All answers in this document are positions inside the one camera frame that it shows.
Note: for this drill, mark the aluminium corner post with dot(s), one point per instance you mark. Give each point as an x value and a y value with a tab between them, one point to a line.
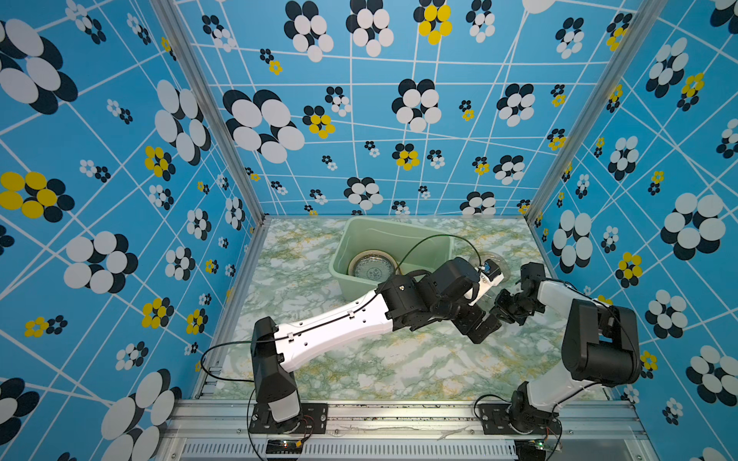
644	20
175	31

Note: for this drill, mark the grey clear glass plate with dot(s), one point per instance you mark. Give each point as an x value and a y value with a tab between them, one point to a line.
487	301

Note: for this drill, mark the aluminium corner post left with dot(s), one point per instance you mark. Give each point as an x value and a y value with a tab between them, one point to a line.
175	31

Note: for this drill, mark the clear colourless glass plate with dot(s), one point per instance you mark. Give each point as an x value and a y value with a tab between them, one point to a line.
373	265

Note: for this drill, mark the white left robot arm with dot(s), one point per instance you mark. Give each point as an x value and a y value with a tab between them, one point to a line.
410	301

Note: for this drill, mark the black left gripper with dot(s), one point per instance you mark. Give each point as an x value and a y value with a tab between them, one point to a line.
471	323

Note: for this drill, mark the aluminium corner post right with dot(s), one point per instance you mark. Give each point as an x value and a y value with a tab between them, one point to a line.
644	20

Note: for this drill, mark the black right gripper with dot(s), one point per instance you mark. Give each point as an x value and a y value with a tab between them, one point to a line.
503	295

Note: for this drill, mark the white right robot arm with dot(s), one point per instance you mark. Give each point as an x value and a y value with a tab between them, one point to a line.
600	347

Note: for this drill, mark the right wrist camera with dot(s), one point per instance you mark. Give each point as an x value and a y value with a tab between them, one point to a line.
532	274

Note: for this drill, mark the brownish clear glass plate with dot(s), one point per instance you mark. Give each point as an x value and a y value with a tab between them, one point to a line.
499	262

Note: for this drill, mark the mint green plastic bin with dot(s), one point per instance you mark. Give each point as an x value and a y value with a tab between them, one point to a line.
413	247

